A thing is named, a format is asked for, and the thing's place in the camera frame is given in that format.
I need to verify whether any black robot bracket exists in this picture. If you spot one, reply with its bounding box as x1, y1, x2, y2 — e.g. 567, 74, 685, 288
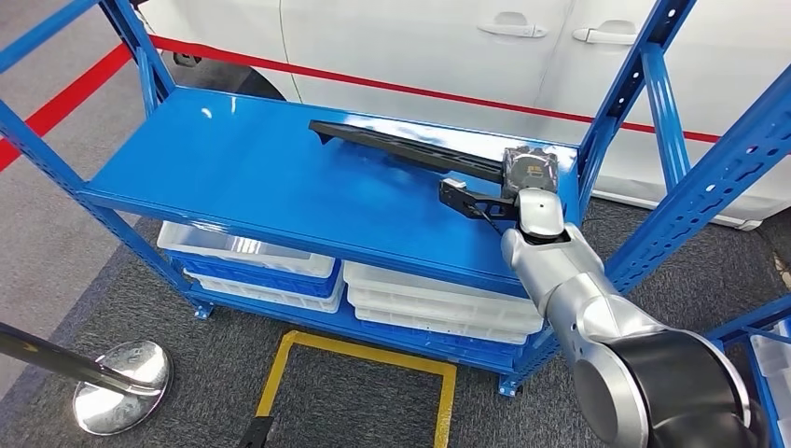
237, 415, 275, 448

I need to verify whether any yellow floor tape square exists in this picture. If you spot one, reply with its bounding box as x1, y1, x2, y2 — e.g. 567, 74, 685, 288
254, 330, 459, 448

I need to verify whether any blue metal shelf rack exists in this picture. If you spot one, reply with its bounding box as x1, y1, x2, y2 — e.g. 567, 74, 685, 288
704, 295, 791, 448
0, 0, 791, 397

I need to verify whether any white car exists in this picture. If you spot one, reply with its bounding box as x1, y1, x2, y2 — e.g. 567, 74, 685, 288
132, 0, 791, 231

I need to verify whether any red barrier belt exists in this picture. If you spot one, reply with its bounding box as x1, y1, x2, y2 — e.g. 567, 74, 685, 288
0, 43, 134, 171
147, 35, 724, 145

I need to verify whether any translucent plastic bin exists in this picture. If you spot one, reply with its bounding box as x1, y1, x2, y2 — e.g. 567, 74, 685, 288
156, 221, 337, 279

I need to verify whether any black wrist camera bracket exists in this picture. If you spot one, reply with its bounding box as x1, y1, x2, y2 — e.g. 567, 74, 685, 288
438, 180, 520, 222

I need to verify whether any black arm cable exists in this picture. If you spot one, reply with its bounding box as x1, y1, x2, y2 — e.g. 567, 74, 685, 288
480, 208, 507, 237

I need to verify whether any long black plastic part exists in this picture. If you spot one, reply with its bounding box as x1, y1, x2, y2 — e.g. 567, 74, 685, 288
309, 120, 507, 186

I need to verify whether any white car door handle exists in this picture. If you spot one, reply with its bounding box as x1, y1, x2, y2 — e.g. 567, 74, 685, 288
477, 12, 548, 39
571, 20, 638, 46

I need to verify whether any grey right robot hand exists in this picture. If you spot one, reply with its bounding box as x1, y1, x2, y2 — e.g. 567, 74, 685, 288
501, 146, 562, 200

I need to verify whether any chrome stanchion post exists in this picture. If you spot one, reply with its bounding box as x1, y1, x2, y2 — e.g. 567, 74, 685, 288
0, 321, 174, 437

